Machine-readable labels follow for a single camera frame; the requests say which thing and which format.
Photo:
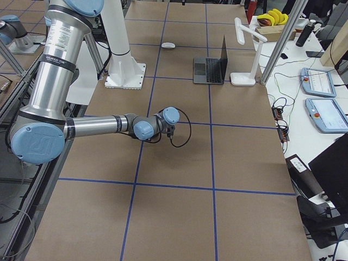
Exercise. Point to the black water bottle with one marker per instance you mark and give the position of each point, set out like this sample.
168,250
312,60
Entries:
306,33

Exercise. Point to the grey laptop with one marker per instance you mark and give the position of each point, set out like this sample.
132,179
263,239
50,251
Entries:
211,70

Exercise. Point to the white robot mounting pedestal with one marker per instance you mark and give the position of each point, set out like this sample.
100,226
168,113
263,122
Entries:
123,72

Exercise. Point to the upper blue teach pendant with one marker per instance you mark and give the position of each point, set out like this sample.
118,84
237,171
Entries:
317,82

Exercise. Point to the aluminium frame post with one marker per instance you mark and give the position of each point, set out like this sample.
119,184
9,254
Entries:
295,13

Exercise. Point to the cardboard box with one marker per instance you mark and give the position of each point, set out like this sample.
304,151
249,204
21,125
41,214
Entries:
272,33

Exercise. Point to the white computer mouse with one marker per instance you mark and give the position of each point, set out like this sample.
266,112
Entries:
168,45

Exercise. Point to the black smartphone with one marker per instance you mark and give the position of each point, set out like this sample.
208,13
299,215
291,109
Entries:
314,54

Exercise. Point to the blue teach pendant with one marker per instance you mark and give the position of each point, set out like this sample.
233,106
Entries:
317,82
327,115

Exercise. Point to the yellow bananas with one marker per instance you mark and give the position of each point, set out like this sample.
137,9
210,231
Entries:
272,18

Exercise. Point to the lower blue teach pendant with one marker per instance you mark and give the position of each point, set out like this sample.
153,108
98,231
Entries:
327,115

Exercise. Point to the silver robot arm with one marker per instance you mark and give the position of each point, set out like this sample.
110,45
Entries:
11,29
41,129

